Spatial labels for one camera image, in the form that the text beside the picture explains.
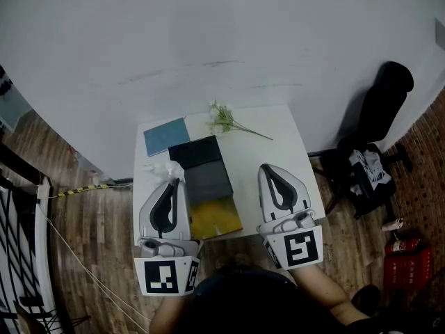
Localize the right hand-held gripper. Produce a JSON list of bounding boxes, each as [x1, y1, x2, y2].
[[256, 163, 324, 270]]

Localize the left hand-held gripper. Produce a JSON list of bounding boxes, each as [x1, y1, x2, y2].
[[133, 178, 204, 297]]

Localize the white paper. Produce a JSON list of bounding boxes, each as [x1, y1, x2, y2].
[[140, 160, 186, 184]]

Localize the black box with yellow drawer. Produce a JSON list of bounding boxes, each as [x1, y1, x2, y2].
[[168, 134, 243, 240]]

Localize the person's right forearm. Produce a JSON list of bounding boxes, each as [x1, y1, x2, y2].
[[290, 262, 370, 326]]

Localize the person's left forearm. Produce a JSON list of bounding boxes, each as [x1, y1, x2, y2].
[[149, 294, 196, 334]]

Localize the red fire extinguisher box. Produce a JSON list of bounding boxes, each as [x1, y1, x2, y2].
[[383, 244, 434, 294]]

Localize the white table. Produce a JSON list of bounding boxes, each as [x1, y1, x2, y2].
[[131, 103, 327, 248]]

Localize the person's dark shoes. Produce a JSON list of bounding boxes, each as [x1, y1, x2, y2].
[[215, 253, 252, 273]]

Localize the blue notebook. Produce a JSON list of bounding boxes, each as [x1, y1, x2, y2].
[[143, 117, 191, 159]]

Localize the grey crumpled cloth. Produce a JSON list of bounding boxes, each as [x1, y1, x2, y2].
[[348, 148, 392, 193]]

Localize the artificial white flower sprig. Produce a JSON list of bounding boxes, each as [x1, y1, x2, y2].
[[205, 100, 274, 141]]

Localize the person's dark clothing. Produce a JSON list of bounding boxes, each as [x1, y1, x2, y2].
[[189, 269, 445, 334]]

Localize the red fire extinguisher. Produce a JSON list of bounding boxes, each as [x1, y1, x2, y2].
[[385, 233, 421, 255]]

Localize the black office chair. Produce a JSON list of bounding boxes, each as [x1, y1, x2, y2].
[[309, 61, 415, 221]]

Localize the black round stool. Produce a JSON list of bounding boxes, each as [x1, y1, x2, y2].
[[350, 284, 382, 316]]

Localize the black metal railing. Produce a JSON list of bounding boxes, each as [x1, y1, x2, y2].
[[0, 141, 91, 334]]

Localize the yellow black striped cable cover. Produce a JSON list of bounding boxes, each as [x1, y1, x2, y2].
[[51, 183, 114, 199]]

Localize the white floor cable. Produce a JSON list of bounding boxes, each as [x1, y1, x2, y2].
[[36, 200, 154, 334]]

